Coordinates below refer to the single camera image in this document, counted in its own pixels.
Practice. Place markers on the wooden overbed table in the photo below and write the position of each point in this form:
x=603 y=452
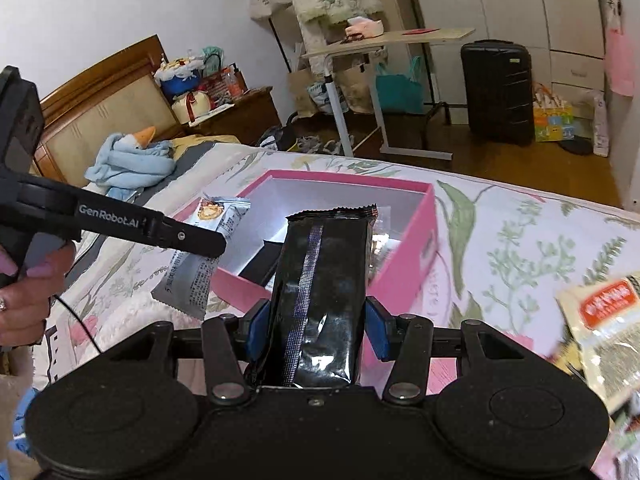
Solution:
x=400 y=37

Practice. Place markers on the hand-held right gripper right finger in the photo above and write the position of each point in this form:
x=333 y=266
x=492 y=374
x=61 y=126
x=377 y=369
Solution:
x=377 y=330

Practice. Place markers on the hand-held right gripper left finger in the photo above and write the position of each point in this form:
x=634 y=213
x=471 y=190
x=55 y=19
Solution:
x=257 y=327

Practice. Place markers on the white snack bar packet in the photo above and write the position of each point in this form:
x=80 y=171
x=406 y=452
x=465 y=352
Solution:
x=195 y=280

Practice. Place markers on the teal shopping bag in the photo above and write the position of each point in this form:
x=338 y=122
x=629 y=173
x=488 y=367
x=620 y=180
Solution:
x=397 y=90

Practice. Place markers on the white wardrobe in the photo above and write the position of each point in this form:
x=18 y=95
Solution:
x=515 y=0

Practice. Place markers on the grey shoes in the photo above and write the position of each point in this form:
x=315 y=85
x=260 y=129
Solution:
x=320 y=145

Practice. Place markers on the white plastic bag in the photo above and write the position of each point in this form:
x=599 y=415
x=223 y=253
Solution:
x=601 y=125

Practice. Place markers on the large beige snack bag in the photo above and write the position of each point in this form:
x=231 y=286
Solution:
x=605 y=330

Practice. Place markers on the brown paper bag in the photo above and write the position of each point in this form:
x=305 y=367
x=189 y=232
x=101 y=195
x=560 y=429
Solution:
x=302 y=92

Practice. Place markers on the wooden headboard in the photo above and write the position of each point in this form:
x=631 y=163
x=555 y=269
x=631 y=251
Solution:
x=100 y=105

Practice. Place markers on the blue plush toy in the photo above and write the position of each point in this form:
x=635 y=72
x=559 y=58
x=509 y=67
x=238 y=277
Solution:
x=130 y=160

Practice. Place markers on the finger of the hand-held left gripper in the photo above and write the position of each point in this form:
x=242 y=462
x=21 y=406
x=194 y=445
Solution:
x=200 y=242

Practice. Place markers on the blue and white bundle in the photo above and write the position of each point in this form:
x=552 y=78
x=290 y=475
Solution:
x=177 y=77

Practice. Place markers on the person's left hand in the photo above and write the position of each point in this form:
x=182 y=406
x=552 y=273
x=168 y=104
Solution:
x=30 y=305

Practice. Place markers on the black clothes rack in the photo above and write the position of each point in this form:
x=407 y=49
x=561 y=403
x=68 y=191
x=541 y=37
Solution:
x=280 y=40

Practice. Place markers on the pink cardboard box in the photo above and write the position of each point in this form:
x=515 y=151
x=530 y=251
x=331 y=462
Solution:
x=405 y=260

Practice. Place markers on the pink paper bag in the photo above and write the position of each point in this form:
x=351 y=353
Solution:
x=620 y=60

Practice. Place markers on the wooden nightstand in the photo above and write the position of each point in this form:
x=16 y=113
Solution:
x=245 y=117

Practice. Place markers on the cream round bag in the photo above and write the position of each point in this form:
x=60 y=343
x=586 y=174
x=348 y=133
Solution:
x=192 y=105

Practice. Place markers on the pink tissue pack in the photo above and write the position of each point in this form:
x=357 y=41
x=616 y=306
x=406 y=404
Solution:
x=365 y=27

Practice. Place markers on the black suitcase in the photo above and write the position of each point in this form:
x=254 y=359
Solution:
x=497 y=90

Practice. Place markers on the colourful cardboard box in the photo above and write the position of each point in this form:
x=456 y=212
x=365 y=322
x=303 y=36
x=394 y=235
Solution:
x=552 y=120

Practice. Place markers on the red snack package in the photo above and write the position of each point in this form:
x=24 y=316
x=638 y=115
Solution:
x=222 y=85

